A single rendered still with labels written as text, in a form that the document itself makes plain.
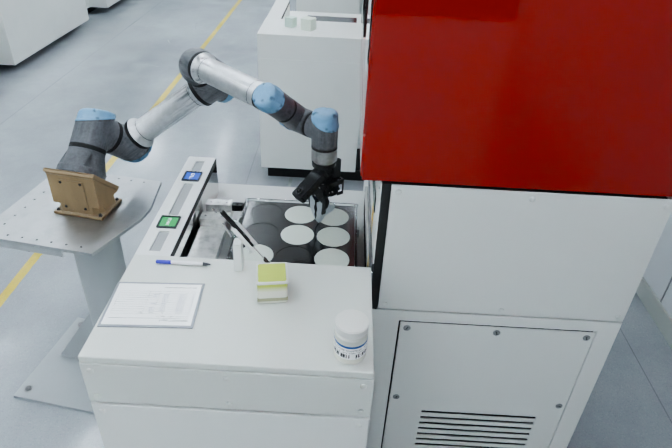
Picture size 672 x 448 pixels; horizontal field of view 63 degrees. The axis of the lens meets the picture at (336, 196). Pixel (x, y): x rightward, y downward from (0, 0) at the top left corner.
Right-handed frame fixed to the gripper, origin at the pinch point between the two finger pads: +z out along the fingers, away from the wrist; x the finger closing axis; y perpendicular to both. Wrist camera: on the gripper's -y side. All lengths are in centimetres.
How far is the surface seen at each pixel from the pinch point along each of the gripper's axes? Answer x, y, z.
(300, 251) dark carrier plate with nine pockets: -8.3, -12.0, 1.7
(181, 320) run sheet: -20, -54, -5
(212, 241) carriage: 12.9, -29.0, 3.6
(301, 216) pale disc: 5.9, -1.4, 1.6
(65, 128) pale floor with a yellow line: 312, -1, 91
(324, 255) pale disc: -13.8, -7.6, 1.7
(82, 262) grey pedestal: 57, -57, 27
